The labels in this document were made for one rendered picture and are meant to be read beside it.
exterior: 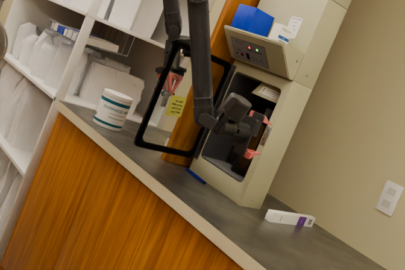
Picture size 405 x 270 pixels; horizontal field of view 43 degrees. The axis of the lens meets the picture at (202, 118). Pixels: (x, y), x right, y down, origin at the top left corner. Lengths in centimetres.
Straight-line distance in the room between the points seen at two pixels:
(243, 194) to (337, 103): 62
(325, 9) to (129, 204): 95
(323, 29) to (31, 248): 154
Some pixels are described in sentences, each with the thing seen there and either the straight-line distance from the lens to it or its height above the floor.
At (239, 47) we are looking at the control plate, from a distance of 192.
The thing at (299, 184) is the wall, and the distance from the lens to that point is 222.
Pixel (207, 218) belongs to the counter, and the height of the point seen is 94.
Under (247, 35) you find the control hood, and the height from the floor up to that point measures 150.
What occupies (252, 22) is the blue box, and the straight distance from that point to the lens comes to 187.
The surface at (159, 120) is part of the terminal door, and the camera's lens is 185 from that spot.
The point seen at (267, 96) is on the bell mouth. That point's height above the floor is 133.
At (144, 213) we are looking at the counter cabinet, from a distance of 178.
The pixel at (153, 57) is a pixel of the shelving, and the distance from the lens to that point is 323.
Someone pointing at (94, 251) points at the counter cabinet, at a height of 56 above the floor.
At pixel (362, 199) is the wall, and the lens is 205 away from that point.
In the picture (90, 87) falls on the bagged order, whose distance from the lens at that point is 283.
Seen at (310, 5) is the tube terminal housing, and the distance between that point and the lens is 186.
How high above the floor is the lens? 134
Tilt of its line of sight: 6 degrees down
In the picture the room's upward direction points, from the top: 23 degrees clockwise
